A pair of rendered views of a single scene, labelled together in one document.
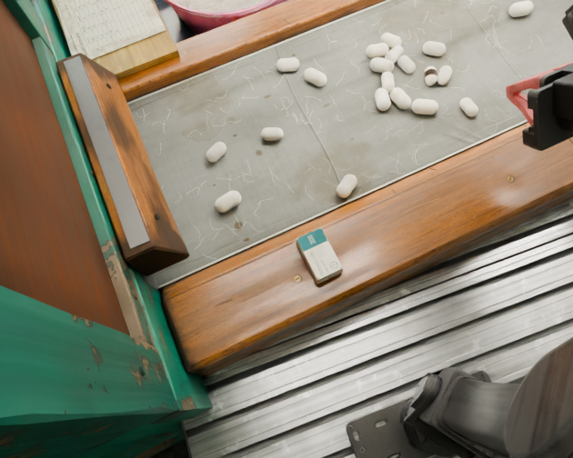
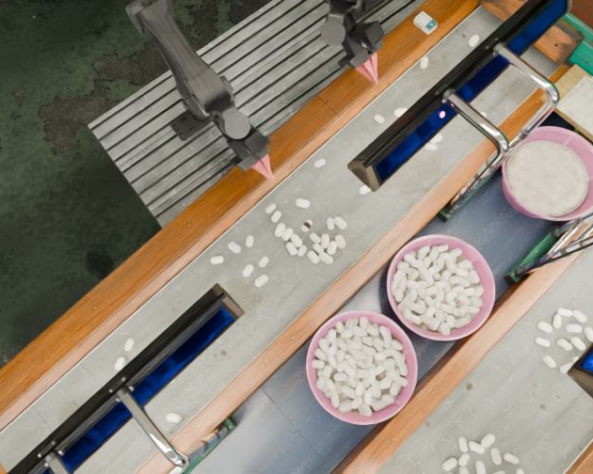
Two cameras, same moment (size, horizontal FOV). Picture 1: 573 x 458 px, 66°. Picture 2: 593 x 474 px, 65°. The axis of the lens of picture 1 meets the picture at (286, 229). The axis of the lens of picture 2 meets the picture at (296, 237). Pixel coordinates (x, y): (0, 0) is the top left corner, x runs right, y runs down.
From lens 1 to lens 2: 132 cm
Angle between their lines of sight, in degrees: 36
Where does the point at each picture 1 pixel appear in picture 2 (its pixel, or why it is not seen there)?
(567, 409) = not seen: outside the picture
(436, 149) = (388, 96)
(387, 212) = (403, 51)
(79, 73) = (569, 33)
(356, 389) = (385, 11)
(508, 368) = not seen: hidden behind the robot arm
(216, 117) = (502, 81)
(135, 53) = (562, 88)
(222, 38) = (522, 116)
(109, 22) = (589, 102)
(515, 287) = (329, 68)
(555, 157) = (336, 97)
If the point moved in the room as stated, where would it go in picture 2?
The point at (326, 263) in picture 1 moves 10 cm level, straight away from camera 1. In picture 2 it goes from (422, 17) to (428, 46)
